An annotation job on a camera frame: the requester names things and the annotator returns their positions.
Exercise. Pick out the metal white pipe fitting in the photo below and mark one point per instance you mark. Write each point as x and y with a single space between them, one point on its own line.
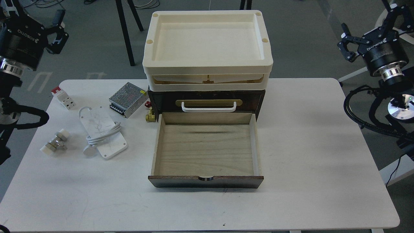
58 141

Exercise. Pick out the dark wooden cabinet body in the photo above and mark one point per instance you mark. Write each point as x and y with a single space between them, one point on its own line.
170 101

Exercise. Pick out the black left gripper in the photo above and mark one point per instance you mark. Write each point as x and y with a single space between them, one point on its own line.
23 39

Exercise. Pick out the open wooden drawer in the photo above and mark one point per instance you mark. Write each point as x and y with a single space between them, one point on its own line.
206 150

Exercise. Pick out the brass valve red handle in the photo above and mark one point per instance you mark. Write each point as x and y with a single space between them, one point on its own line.
150 116

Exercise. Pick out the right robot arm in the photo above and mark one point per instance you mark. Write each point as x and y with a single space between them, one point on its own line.
392 106

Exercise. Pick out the white charging cable board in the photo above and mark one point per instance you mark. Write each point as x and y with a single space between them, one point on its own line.
104 136

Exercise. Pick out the white red circuit breaker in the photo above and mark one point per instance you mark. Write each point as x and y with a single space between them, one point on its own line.
63 97

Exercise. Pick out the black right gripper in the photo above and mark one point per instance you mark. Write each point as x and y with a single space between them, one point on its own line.
380 52

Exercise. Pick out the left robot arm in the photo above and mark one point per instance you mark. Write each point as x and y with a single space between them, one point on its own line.
14 115

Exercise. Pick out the white drawer handle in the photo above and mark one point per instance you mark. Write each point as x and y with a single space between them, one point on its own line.
209 109

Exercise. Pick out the metal mesh power supply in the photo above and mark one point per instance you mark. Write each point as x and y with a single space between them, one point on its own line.
128 99

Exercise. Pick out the cream plastic tray cabinet top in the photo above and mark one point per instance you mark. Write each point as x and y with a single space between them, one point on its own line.
207 51

